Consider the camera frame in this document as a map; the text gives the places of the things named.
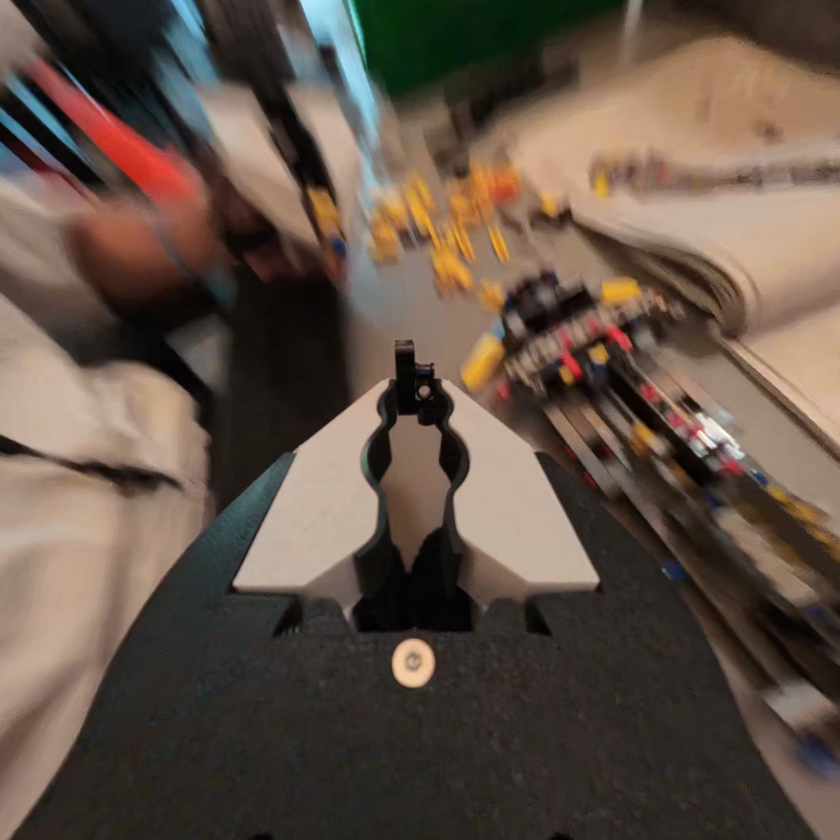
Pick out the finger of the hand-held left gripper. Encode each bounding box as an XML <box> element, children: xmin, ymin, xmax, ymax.
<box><xmin>289</xmin><ymin>85</ymin><xmax>371</xmax><ymax>217</ymax></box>
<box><xmin>197</xmin><ymin>85</ymin><xmax>322</xmax><ymax>263</ymax></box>

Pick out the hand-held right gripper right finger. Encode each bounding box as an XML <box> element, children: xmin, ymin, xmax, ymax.
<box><xmin>433</xmin><ymin>381</ymin><xmax>599</xmax><ymax>605</ymax></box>

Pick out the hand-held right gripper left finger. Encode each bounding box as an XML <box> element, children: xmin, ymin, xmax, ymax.
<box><xmin>233</xmin><ymin>381</ymin><xmax>408</xmax><ymax>614</ymax></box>

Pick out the lego car model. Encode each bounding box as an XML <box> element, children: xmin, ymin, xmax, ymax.
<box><xmin>459</xmin><ymin>269</ymin><xmax>840</xmax><ymax>723</ymax></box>

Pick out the black lego piece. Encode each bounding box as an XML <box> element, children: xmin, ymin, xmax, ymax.
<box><xmin>394</xmin><ymin>340</ymin><xmax>437</xmax><ymax>426</ymax></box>

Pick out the person's left forearm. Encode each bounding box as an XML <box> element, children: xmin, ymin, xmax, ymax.
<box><xmin>69</xmin><ymin>197</ymin><xmax>204</xmax><ymax>309</ymax></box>

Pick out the pile of yellow lego beams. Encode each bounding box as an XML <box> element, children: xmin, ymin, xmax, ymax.
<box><xmin>364</xmin><ymin>161</ymin><xmax>526</xmax><ymax>296</ymax></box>

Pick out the yellow lego panel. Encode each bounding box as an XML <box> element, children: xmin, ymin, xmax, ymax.
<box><xmin>461</xmin><ymin>333</ymin><xmax>506</xmax><ymax>391</ymax></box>

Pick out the lego instruction booklet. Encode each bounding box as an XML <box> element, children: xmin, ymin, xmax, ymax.
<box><xmin>472</xmin><ymin>33</ymin><xmax>840</xmax><ymax>460</ymax></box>

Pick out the person's left hand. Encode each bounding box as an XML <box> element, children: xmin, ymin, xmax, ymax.
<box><xmin>197</xmin><ymin>177</ymin><xmax>303</xmax><ymax>280</ymax></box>

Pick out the orange traffic cone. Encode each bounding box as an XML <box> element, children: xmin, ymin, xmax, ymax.
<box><xmin>26</xmin><ymin>59</ymin><xmax>204</xmax><ymax>204</ymax></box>

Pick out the black foam mat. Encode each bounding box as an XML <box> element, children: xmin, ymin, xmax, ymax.
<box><xmin>217</xmin><ymin>262</ymin><xmax>352</xmax><ymax>500</ymax></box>

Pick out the green plastic bin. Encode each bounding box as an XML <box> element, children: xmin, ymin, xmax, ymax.
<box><xmin>354</xmin><ymin>0</ymin><xmax>624</xmax><ymax>93</ymax></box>

